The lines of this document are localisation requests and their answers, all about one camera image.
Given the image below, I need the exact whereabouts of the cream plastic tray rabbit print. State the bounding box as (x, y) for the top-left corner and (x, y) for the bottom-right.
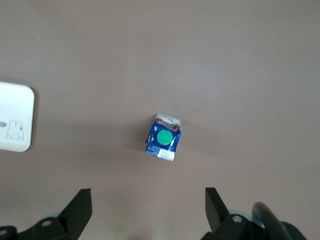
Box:
(0, 81), (36, 153)

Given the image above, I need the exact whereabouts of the blue milk carton green cap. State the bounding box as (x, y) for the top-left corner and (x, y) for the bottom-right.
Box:
(144, 112), (183, 163)

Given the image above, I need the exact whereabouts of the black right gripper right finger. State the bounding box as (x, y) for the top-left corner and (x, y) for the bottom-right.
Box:
(201, 187), (262, 240)

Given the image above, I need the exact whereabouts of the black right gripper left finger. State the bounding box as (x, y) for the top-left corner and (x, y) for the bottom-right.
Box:
(0, 188), (93, 240)

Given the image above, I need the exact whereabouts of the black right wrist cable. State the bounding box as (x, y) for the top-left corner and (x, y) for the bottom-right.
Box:
(250, 201), (294, 240)

